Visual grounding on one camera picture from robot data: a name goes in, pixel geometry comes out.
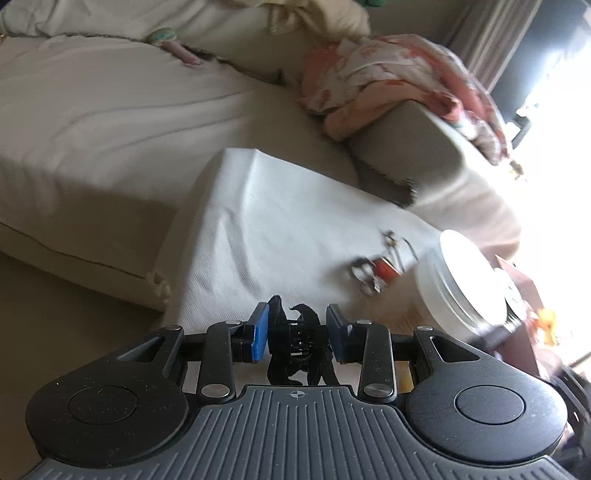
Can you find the orange fabric scrunchie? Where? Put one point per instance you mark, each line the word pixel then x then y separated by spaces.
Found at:
pixel 547 322

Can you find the beige covered sofa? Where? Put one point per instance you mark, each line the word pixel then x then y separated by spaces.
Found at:
pixel 103 136

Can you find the black hair claw clip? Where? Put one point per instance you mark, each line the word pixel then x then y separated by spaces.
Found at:
pixel 299 345

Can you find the floral pink blanket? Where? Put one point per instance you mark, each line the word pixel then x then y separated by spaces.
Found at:
pixel 353 84

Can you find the white table cloth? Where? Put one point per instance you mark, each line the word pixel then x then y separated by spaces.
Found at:
pixel 254 226

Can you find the small pink green toy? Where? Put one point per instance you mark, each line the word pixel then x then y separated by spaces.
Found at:
pixel 167 40

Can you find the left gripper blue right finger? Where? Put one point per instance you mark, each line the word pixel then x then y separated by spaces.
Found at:
pixel 375 348

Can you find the cream crumpled blanket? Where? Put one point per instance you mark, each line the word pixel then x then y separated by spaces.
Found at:
pixel 332 20

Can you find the clear jar silver lid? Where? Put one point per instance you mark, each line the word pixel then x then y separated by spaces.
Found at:
pixel 459 288

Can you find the pink cardboard box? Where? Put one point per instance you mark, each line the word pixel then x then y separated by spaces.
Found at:
pixel 516 341

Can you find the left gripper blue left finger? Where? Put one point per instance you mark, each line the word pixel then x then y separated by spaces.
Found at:
pixel 231 355

